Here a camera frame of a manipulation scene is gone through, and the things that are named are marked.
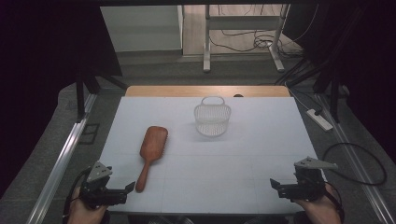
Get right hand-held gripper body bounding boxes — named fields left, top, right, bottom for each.
left=278, top=156, right=339, bottom=203

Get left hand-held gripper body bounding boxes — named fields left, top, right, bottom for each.
left=78, top=161, right=128, bottom=210

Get brown wooden hairbrush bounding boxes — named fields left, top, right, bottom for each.
left=134, top=125, right=169, bottom=193

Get white plastic basket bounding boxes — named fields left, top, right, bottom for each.
left=193, top=95, right=233, bottom=138

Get person's left hand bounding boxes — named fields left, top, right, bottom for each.
left=66, top=186, right=108, bottom=224

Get person's right hand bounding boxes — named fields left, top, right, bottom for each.
left=293, top=184, right=344, bottom=224

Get white foam board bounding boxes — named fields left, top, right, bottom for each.
left=98, top=95, right=341, bottom=217

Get white power strip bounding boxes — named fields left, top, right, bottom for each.
left=305, top=108, right=334, bottom=133

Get black metal stand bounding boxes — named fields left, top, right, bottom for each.
left=75, top=64, right=129, bottom=123
left=274, top=57, right=342, bottom=124

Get wooden table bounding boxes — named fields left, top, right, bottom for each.
left=124, top=85, right=291, bottom=98

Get black curtain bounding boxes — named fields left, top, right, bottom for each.
left=0, top=0, right=123, bottom=199
left=282, top=0, right=396, bottom=157

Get white cabinet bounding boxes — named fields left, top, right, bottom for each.
left=99, top=5, right=184, bottom=53

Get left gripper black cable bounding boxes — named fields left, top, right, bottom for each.
left=63, top=167, right=93, bottom=220

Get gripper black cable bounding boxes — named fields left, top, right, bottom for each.
left=63, top=167, right=93, bottom=220
left=323, top=181, right=346, bottom=223

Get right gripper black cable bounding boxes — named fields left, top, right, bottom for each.
left=323, top=181, right=346, bottom=223

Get aluminium rail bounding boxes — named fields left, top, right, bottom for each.
left=313, top=92, right=396, bottom=224
left=25, top=92, right=98, bottom=224

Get black floor frame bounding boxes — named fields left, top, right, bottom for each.
left=78, top=122, right=101, bottom=146

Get black plug with cable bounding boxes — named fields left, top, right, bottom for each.
left=284, top=81, right=325, bottom=117

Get black looped floor cable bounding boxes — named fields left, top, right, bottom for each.
left=321, top=142, right=388, bottom=187

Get tangled black floor cables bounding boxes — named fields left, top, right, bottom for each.
left=207, top=4, right=304, bottom=60

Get white metal desk frame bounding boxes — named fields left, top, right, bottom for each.
left=203, top=4, right=290, bottom=74

